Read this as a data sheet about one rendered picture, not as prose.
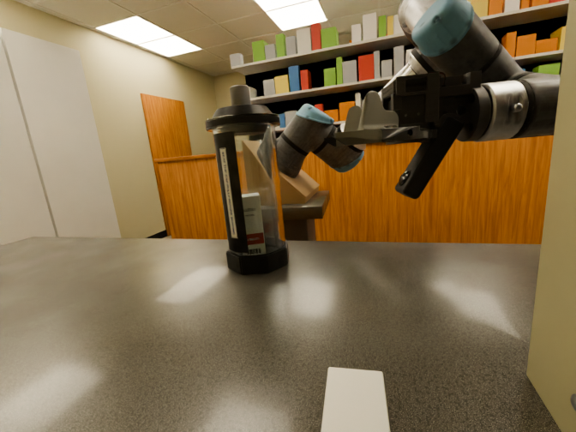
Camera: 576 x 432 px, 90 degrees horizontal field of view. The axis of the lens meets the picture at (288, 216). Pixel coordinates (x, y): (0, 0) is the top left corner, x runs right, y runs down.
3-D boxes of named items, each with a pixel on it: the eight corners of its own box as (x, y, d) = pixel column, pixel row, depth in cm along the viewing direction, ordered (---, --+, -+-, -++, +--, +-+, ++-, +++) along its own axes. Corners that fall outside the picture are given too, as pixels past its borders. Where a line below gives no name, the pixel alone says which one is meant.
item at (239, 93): (261, 129, 37) (255, 74, 36) (200, 136, 40) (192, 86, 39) (283, 131, 46) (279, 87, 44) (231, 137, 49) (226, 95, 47)
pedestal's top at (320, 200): (255, 203, 126) (255, 194, 125) (329, 200, 119) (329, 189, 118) (226, 222, 96) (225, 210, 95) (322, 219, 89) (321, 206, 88)
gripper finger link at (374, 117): (330, 93, 33) (384, 94, 37) (333, 146, 34) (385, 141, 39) (351, 86, 30) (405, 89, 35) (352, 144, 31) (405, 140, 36)
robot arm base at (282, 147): (271, 150, 111) (286, 129, 108) (300, 176, 110) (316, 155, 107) (255, 150, 97) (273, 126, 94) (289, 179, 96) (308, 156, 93)
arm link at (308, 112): (282, 128, 104) (306, 95, 99) (311, 150, 108) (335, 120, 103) (282, 135, 93) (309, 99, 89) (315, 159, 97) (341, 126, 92)
